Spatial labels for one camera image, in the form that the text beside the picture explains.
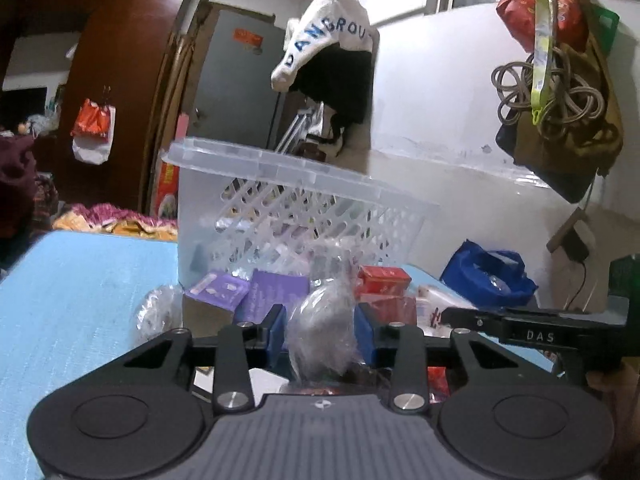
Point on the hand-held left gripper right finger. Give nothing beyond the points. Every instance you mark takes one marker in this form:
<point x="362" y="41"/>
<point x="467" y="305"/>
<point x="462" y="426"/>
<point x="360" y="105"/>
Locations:
<point x="364" y="335"/>

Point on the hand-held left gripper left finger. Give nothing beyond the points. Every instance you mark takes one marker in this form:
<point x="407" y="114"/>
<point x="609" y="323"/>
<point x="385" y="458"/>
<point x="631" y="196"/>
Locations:
<point x="278" y="335"/>

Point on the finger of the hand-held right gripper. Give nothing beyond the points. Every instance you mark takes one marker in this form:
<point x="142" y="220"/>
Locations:
<point x="475" y="321"/>

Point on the red box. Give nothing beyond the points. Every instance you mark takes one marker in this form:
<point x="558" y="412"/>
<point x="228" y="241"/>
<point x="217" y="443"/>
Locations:
<point x="382" y="280"/>
<point x="395" y="310"/>

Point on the dark purple box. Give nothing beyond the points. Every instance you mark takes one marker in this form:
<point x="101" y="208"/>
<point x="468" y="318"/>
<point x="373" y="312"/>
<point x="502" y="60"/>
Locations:
<point x="272" y="295"/>

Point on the clear plastic bag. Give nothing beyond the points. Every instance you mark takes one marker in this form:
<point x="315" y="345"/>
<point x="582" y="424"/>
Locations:
<point x="320" y="325"/>

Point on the light purple box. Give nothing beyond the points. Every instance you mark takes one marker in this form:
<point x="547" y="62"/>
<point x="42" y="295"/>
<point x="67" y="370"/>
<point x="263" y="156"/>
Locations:
<point x="217" y="287"/>

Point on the clear plastic slotted basket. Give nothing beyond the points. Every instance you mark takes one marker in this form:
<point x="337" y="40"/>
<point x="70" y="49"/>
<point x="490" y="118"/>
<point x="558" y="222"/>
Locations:
<point x="280" y="190"/>

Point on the white plastic packet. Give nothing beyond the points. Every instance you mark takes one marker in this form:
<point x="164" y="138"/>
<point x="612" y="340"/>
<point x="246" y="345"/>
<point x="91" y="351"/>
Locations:
<point x="440" y="305"/>

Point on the blue shopping bag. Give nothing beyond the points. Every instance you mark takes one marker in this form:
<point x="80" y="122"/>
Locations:
<point x="487" y="280"/>

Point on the clear plastic wrap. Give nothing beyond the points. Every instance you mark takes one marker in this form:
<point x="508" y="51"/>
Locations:
<point x="157" y="310"/>

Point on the dark hanging bag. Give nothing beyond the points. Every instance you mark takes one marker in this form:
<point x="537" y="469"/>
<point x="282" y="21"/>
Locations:
<point x="560" y="175"/>

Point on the red printed sack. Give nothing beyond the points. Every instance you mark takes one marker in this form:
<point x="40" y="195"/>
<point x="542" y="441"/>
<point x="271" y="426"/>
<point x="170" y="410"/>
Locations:
<point x="167" y="190"/>

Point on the yellow and pink blanket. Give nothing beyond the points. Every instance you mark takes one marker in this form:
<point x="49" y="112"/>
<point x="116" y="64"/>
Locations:
<point x="115" y="220"/>

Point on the brown hanging bag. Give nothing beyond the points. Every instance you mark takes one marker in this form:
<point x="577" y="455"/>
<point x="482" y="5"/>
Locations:
<point x="607" y="130"/>

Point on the folded metal rack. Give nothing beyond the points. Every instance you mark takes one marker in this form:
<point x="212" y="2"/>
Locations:
<point x="300" y="127"/>

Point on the pink board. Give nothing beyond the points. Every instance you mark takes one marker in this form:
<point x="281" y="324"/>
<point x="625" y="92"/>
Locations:
<point x="182" y="127"/>

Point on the grey metal cabinet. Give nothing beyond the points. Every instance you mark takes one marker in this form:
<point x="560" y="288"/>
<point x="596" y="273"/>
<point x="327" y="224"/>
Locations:
<point x="235" y="85"/>

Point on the wooden planks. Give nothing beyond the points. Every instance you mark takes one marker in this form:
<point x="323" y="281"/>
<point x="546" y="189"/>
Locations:
<point x="172" y="90"/>

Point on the orange and white plastic bag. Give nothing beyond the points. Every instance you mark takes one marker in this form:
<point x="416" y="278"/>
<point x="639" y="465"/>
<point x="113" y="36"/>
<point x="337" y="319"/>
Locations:
<point x="92" y="130"/>

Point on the white and black hooded jacket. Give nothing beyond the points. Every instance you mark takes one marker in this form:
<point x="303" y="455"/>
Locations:
<point x="330" y="35"/>

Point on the maroon clothes pile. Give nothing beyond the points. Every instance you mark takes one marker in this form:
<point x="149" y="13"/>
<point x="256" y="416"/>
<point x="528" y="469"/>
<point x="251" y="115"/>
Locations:
<point x="17" y="180"/>

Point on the red hanging bag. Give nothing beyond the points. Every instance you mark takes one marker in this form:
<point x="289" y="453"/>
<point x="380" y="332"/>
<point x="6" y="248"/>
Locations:
<point x="517" y="15"/>

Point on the green hanging bag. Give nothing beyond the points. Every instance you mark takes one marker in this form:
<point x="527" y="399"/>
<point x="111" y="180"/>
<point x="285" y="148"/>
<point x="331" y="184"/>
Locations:
<point x="605" y="25"/>

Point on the black television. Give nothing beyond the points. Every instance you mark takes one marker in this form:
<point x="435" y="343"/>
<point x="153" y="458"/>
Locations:
<point x="25" y="107"/>

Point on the brown wooden wardrobe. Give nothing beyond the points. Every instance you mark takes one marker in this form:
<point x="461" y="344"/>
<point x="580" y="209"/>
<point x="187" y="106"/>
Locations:
<point x="115" y="35"/>

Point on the wooden wall bracket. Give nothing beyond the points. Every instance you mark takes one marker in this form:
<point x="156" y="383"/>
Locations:
<point x="562" y="232"/>

